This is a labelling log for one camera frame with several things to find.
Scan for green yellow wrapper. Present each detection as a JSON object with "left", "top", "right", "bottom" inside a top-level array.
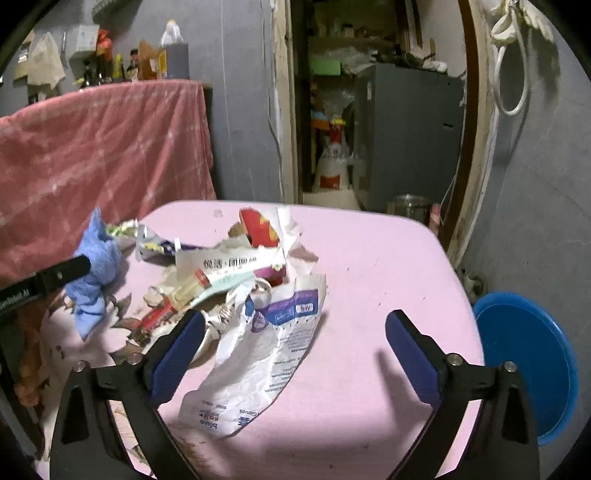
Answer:
[{"left": 105, "top": 220, "right": 140, "bottom": 239}]

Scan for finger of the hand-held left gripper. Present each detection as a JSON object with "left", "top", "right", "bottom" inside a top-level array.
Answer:
[{"left": 34, "top": 255, "right": 92, "bottom": 294}]

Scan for grey cabinet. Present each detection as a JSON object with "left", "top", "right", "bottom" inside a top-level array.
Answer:
[{"left": 355, "top": 63, "right": 465, "bottom": 214}]

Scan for red stick wrapper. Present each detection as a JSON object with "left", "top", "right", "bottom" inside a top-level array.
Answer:
[{"left": 131, "top": 304, "right": 178, "bottom": 344}]

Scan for beige hanging cloth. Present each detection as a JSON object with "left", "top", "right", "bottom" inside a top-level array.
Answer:
[{"left": 13, "top": 31, "right": 66, "bottom": 89}]

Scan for torn white glove package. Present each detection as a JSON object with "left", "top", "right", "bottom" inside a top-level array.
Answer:
[{"left": 178, "top": 272, "right": 328, "bottom": 439}]

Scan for white cardboard box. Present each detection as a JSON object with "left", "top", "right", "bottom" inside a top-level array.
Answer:
[{"left": 175, "top": 244, "right": 288, "bottom": 289}]

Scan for red orange figure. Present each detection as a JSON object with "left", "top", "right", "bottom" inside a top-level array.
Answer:
[{"left": 95, "top": 30, "right": 115, "bottom": 85}]

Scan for white wall box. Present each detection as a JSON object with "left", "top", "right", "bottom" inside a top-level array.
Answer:
[{"left": 68, "top": 25, "right": 100, "bottom": 62}]

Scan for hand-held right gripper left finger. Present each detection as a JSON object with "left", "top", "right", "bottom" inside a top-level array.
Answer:
[{"left": 48, "top": 308, "right": 206, "bottom": 480}]

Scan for white hose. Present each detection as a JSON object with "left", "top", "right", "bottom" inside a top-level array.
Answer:
[{"left": 490, "top": 0, "right": 530, "bottom": 117}]

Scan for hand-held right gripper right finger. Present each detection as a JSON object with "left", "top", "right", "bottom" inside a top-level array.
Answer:
[{"left": 385, "top": 308, "right": 542, "bottom": 480}]

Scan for white sack red label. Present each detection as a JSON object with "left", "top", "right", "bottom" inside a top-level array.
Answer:
[{"left": 313, "top": 137, "right": 357, "bottom": 193}]

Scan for blue plastic basin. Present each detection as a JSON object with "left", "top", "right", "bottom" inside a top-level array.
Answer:
[{"left": 472, "top": 291, "right": 580, "bottom": 447}]

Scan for wooden door frame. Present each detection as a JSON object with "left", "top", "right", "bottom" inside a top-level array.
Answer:
[{"left": 271, "top": 0, "right": 498, "bottom": 269}]

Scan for pink table cloth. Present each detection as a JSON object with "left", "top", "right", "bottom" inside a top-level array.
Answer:
[{"left": 39, "top": 199, "right": 485, "bottom": 480}]

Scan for red checked cloth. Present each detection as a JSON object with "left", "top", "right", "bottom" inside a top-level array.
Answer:
[{"left": 0, "top": 79, "right": 218, "bottom": 283}]

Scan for green box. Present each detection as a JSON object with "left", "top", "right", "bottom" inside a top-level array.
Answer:
[{"left": 310, "top": 55, "right": 348, "bottom": 77}]

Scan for steel pot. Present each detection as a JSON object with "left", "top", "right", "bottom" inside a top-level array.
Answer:
[{"left": 387, "top": 194, "right": 431, "bottom": 219}]

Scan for brown cardboard box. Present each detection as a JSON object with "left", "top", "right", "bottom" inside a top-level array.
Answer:
[{"left": 137, "top": 41, "right": 168, "bottom": 82}]

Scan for dark red small box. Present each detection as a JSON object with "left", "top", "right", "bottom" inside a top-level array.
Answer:
[{"left": 259, "top": 264, "right": 288, "bottom": 288}]

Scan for clear yellowish sachet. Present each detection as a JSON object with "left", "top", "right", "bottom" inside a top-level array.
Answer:
[{"left": 172, "top": 270, "right": 220, "bottom": 309}]

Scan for blue white printed wrapper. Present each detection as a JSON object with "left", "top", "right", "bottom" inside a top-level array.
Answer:
[{"left": 135, "top": 224, "right": 186, "bottom": 262}]

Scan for red snack wrapper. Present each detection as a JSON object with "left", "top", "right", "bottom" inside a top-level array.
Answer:
[{"left": 239, "top": 208, "right": 283, "bottom": 250}]

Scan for light blue cloth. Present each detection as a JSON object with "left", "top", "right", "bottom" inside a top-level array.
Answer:
[{"left": 65, "top": 208, "right": 124, "bottom": 340}]

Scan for bottles on shelf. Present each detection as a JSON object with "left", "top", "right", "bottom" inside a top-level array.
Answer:
[{"left": 159, "top": 19, "right": 191, "bottom": 80}]

